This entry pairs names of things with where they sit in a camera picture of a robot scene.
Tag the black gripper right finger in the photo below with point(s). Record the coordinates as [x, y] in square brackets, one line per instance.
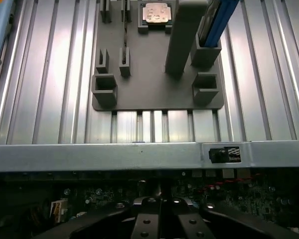
[192, 220]

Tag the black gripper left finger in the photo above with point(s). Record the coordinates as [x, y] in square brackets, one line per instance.
[145, 220]

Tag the green motherboard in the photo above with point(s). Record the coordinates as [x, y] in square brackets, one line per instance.
[251, 199]

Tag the open black PC case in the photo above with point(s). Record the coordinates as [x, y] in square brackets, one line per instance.
[89, 154]

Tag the grey plastic parts rack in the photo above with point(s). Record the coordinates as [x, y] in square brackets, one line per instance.
[149, 82]

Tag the green RAM stick bare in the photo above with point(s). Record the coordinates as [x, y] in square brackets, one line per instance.
[125, 37]

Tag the silver hard disk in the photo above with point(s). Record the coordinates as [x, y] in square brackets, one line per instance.
[206, 22]

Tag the silver CPU chip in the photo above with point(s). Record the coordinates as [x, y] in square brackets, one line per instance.
[157, 13]

